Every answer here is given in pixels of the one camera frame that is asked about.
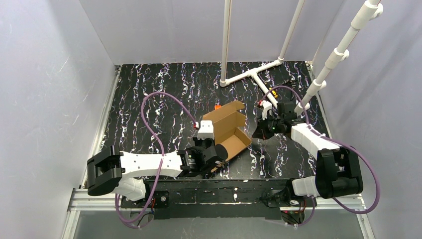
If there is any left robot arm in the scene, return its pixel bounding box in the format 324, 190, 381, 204
87, 144, 228, 201

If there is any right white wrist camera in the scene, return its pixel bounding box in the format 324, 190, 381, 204
258, 100, 273, 120

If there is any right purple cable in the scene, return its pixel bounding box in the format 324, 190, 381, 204
260, 85, 381, 228

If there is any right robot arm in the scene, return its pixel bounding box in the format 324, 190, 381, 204
252, 100, 363, 200

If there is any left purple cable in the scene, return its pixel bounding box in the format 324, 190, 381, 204
114, 92, 199, 230

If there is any brown cardboard box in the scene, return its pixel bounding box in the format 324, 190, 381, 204
203, 101, 251, 173

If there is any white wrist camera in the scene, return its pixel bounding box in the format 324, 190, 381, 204
258, 100, 273, 120
195, 120, 214, 140

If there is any yellow black small tool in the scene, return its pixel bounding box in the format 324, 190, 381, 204
269, 87, 278, 98

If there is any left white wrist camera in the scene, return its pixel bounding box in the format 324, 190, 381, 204
195, 120, 214, 140

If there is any aluminium rail frame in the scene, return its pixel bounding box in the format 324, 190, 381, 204
61, 64, 377, 239

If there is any purple cable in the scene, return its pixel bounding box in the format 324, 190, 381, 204
114, 92, 199, 230
260, 85, 381, 228

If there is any white PVC pipe frame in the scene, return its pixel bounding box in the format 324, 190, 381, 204
219, 0, 385, 116

